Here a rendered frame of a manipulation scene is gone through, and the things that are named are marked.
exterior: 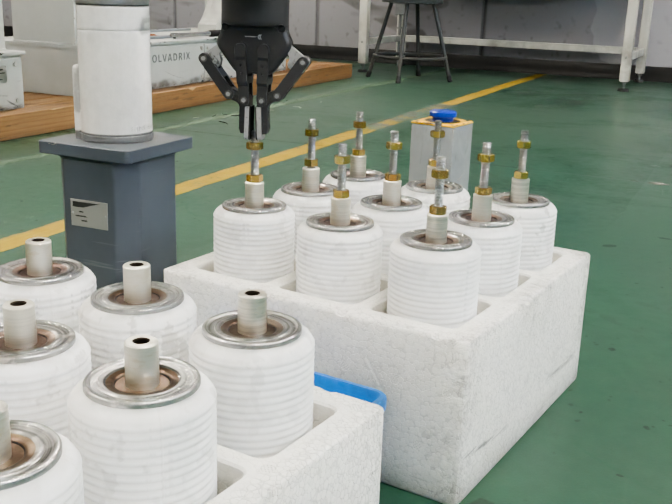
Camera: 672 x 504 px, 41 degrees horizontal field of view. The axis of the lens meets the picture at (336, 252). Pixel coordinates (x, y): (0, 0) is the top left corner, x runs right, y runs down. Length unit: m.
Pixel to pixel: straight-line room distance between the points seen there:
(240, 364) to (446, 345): 0.29
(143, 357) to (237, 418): 0.11
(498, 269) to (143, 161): 0.47
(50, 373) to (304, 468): 0.19
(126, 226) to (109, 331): 0.48
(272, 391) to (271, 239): 0.40
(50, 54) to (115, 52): 2.39
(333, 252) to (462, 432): 0.23
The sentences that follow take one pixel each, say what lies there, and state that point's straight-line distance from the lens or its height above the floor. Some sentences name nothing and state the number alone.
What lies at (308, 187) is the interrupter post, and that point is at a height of 0.26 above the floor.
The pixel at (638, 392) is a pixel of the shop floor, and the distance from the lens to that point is 1.28.
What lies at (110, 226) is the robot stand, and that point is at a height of 0.20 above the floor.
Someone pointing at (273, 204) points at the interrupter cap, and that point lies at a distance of 1.08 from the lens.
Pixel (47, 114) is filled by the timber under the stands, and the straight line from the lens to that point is 3.20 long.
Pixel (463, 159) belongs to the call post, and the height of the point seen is 0.26.
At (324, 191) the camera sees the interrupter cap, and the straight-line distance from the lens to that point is 1.15.
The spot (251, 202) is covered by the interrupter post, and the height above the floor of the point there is 0.26.
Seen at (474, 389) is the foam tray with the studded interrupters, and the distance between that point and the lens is 0.92.
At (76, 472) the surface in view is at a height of 0.24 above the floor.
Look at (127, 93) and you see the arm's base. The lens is 1.20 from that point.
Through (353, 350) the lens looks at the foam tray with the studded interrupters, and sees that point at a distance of 0.95.
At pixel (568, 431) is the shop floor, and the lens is 1.14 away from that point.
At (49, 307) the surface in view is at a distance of 0.81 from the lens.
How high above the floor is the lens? 0.50
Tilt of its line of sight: 16 degrees down
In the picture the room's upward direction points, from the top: 2 degrees clockwise
